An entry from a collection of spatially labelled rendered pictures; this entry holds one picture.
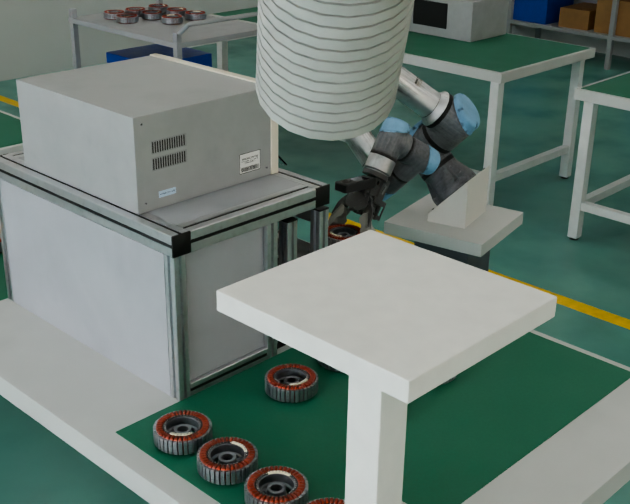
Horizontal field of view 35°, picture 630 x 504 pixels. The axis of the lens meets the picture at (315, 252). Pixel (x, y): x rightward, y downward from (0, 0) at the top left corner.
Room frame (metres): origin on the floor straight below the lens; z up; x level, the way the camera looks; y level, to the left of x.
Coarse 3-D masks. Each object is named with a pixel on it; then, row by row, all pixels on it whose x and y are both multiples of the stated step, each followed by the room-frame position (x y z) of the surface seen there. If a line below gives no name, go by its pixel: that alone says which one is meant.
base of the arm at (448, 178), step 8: (448, 160) 2.82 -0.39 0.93; (456, 160) 2.84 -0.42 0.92; (440, 168) 2.81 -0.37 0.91; (448, 168) 2.80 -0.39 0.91; (456, 168) 2.80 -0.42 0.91; (464, 168) 2.81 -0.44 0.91; (424, 176) 2.83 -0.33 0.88; (432, 176) 2.81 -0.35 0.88; (440, 176) 2.79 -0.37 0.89; (448, 176) 2.79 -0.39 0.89; (456, 176) 2.80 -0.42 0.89; (464, 176) 2.78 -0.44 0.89; (472, 176) 2.80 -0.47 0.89; (432, 184) 2.80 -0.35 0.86; (440, 184) 2.78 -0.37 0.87; (448, 184) 2.77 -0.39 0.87; (456, 184) 2.77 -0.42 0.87; (432, 192) 2.82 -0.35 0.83; (440, 192) 2.78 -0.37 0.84; (448, 192) 2.76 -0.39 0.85; (440, 200) 2.78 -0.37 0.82
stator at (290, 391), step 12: (276, 372) 1.81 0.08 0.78; (288, 372) 1.82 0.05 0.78; (300, 372) 1.82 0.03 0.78; (312, 372) 1.81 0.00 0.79; (276, 384) 1.76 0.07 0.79; (288, 384) 1.78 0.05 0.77; (300, 384) 1.76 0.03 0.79; (312, 384) 1.77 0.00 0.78; (276, 396) 1.75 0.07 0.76; (288, 396) 1.74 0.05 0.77; (300, 396) 1.74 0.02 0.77; (312, 396) 1.76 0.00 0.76
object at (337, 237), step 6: (330, 228) 2.45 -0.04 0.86; (336, 228) 2.45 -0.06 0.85; (342, 228) 2.46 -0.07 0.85; (348, 228) 2.45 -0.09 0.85; (354, 228) 2.45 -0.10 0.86; (360, 228) 2.45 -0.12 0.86; (330, 234) 2.40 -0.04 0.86; (336, 234) 2.45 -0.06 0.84; (342, 234) 2.44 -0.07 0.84; (348, 234) 2.43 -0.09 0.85; (354, 234) 2.41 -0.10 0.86; (330, 240) 2.39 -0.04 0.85; (336, 240) 2.37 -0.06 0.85; (342, 240) 2.37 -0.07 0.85
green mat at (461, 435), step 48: (528, 336) 2.05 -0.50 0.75; (240, 384) 1.82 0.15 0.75; (336, 384) 1.82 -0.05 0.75; (480, 384) 1.83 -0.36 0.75; (528, 384) 1.83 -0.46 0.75; (576, 384) 1.84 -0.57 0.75; (144, 432) 1.63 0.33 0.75; (240, 432) 1.64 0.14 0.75; (288, 432) 1.64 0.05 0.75; (336, 432) 1.64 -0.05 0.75; (432, 432) 1.65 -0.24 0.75; (480, 432) 1.65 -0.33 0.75; (528, 432) 1.65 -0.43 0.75; (192, 480) 1.48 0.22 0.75; (336, 480) 1.49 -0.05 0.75; (432, 480) 1.49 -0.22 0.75; (480, 480) 1.49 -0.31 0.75
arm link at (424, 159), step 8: (416, 144) 2.55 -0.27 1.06; (424, 144) 2.58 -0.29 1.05; (408, 152) 2.54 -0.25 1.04; (416, 152) 2.54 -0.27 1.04; (424, 152) 2.56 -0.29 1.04; (432, 152) 2.57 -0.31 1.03; (400, 160) 2.55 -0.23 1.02; (408, 160) 2.54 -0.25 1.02; (416, 160) 2.55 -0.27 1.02; (424, 160) 2.55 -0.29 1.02; (432, 160) 2.56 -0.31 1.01; (400, 168) 2.57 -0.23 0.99; (408, 168) 2.56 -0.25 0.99; (416, 168) 2.56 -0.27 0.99; (424, 168) 2.56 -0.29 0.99; (432, 168) 2.56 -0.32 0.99; (400, 176) 2.57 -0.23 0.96; (408, 176) 2.57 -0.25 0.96
